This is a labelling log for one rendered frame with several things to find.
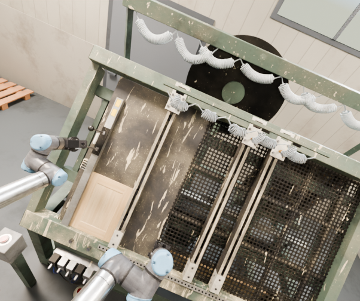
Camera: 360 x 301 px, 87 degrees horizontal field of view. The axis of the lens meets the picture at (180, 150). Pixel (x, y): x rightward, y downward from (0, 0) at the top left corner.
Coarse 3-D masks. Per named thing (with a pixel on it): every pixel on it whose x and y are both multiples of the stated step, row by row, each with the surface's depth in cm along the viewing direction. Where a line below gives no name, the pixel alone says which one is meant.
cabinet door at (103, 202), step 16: (96, 176) 132; (96, 192) 132; (112, 192) 132; (128, 192) 132; (80, 208) 132; (96, 208) 132; (112, 208) 132; (80, 224) 132; (96, 224) 132; (112, 224) 132
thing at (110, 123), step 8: (120, 104) 130; (112, 120) 130; (112, 128) 133; (104, 144) 131; (96, 160) 130; (88, 168) 130; (88, 176) 130; (80, 184) 130; (80, 192) 130; (72, 200) 130; (72, 208) 130; (64, 216) 130; (72, 216) 131; (64, 224) 130
